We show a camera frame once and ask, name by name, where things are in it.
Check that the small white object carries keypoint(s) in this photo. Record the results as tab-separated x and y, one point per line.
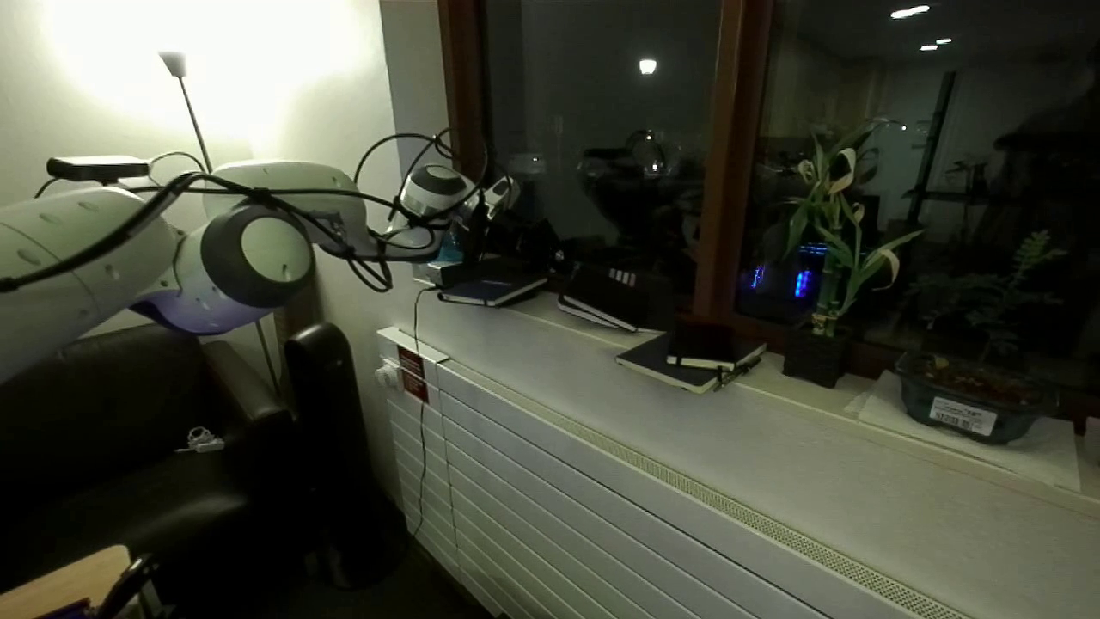
200	442

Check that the bonsai plant in labelled pot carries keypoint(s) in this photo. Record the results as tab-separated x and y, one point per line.
973	356

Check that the black leather armchair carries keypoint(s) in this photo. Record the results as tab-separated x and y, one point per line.
124	458

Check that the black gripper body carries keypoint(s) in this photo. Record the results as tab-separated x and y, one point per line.
487	246

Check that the red warning label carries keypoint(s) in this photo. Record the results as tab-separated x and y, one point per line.
413	372

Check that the brown wooden window post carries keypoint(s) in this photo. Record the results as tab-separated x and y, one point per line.
734	159

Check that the potted bamboo plant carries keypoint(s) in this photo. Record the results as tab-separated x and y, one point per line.
844	253

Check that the white slatted radiator cover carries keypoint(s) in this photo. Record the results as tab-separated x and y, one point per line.
551	502

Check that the thin floor lamp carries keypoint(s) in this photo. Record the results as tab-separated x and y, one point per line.
192	106

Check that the light wooden table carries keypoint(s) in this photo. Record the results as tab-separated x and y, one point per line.
55	587

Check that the thin black book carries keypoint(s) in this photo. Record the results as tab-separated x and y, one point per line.
603	301

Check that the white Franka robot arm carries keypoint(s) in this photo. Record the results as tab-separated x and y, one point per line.
80	262

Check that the black book with cover print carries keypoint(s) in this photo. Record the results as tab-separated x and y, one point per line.
493	290

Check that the stack of black books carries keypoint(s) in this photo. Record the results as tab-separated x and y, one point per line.
689	359

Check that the rectangular planter pot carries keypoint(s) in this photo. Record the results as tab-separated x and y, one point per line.
1031	451

